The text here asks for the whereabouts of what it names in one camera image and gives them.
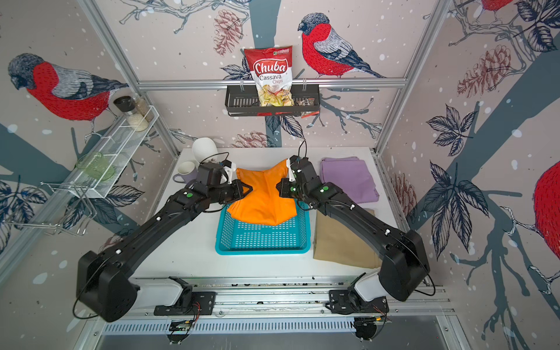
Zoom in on teal plastic basket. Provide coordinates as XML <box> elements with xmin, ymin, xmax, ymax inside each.
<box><xmin>215</xmin><ymin>202</ymin><xmax>312</xmax><ymax>255</ymax></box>

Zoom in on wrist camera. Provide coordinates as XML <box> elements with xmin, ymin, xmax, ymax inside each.
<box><xmin>218</xmin><ymin>160</ymin><xmax>233</xmax><ymax>184</ymax></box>
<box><xmin>286</xmin><ymin>159</ymin><xmax>300</xmax><ymax>182</ymax></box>

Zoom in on orange pants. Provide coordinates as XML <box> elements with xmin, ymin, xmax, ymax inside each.
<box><xmin>227</xmin><ymin>160</ymin><xmax>297</xmax><ymax>226</ymax></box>

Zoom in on green glass cup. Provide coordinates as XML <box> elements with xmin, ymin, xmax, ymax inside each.
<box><xmin>75</xmin><ymin>152</ymin><xmax>115</xmax><ymax>182</ymax></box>

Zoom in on white wire shelf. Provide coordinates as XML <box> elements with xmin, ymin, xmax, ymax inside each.
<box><xmin>47</xmin><ymin>106</ymin><xmax>160</xmax><ymax>198</ymax></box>

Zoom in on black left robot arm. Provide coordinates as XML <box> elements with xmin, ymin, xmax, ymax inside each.
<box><xmin>75</xmin><ymin>163</ymin><xmax>253</xmax><ymax>322</ymax></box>

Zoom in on black lid spice jar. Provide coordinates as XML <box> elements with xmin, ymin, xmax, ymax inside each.
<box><xmin>113</xmin><ymin>96</ymin><xmax>138</xmax><ymax>118</ymax></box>

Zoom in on black wall basket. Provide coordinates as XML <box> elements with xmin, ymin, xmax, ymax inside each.
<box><xmin>225</xmin><ymin>84</ymin><xmax>321</xmax><ymax>117</ymax></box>

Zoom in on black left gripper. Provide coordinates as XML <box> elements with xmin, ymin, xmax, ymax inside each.
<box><xmin>209</xmin><ymin>179</ymin><xmax>255</xmax><ymax>206</ymax></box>

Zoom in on purple pants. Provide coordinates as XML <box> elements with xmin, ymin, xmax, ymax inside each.
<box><xmin>320</xmin><ymin>156</ymin><xmax>379</xmax><ymax>204</ymax></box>

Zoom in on beige pants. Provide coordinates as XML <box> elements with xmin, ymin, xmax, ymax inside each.
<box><xmin>314</xmin><ymin>213</ymin><xmax>382</xmax><ymax>269</ymax></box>

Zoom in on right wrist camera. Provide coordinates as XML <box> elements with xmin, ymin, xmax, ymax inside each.
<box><xmin>286</xmin><ymin>159</ymin><xmax>300</xmax><ymax>182</ymax></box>

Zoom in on red Chuba chips bag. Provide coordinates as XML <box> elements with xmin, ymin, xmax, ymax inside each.
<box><xmin>244</xmin><ymin>46</ymin><xmax>294</xmax><ymax>107</ymax></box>

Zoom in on purple ceramic mug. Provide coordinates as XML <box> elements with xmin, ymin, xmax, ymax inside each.
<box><xmin>172</xmin><ymin>161</ymin><xmax>198</xmax><ymax>185</ymax></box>

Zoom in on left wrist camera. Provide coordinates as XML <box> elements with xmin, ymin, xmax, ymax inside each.
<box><xmin>218</xmin><ymin>160</ymin><xmax>233</xmax><ymax>184</ymax></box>

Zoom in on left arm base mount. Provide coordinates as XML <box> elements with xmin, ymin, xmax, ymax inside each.
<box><xmin>154</xmin><ymin>277</ymin><xmax>217</xmax><ymax>316</ymax></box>

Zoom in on glass jar on shelf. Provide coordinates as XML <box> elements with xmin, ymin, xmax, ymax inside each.
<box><xmin>127</xmin><ymin>96</ymin><xmax>153</xmax><ymax>132</ymax></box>

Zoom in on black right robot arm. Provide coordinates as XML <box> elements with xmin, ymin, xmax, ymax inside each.
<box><xmin>277</xmin><ymin>155</ymin><xmax>430</xmax><ymax>302</ymax></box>

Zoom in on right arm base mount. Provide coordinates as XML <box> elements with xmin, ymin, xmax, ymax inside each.
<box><xmin>325</xmin><ymin>286</ymin><xmax>389</xmax><ymax>315</ymax></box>

